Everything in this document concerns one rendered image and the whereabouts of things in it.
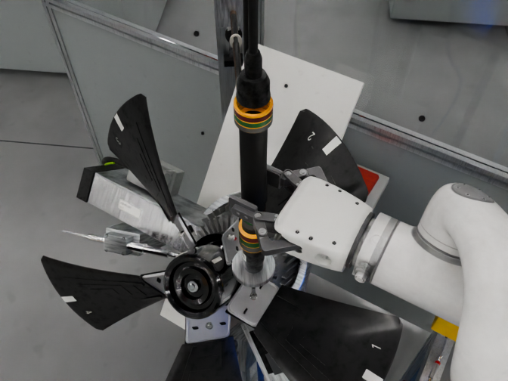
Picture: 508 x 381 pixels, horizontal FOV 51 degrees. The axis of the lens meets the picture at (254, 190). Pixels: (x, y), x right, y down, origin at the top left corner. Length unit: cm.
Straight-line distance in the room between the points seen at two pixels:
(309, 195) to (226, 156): 54
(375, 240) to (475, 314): 15
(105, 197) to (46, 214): 148
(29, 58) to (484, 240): 300
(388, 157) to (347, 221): 95
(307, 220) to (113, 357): 169
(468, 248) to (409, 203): 116
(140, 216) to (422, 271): 71
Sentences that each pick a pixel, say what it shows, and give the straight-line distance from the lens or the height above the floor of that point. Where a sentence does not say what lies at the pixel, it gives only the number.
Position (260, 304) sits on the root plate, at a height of 119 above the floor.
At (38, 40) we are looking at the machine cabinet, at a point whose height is 28.
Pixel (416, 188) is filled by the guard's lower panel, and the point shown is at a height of 82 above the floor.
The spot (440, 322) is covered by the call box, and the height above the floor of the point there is 103.
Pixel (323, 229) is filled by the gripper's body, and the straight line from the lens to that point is 64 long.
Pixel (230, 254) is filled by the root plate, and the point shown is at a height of 125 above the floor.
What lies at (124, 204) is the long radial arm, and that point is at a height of 112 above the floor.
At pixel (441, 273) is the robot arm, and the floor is 155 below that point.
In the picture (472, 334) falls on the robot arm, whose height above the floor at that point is 160.
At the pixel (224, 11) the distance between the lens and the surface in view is 120.
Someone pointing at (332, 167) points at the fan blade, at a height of 141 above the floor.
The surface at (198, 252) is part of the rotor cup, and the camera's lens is 94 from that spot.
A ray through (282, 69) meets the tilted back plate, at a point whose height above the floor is 134.
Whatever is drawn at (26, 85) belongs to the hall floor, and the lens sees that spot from 339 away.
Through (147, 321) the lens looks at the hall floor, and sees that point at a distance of 229.
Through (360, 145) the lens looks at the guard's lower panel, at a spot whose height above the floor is 90.
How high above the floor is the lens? 206
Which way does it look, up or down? 52 degrees down
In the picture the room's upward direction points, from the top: straight up
